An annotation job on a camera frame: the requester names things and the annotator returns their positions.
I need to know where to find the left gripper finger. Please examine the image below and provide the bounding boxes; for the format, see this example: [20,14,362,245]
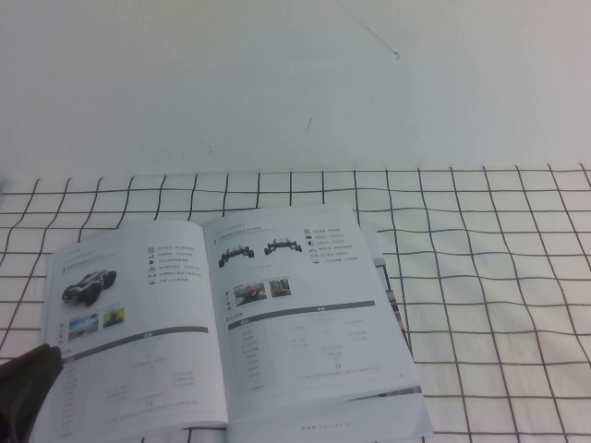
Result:
[0,343,51,399]
[0,345,65,443]

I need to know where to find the white product brochure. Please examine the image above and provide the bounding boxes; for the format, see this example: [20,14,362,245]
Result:
[30,205,435,443]

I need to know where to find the white black grid tablecloth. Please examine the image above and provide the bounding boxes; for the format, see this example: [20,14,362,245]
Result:
[0,162,591,443]

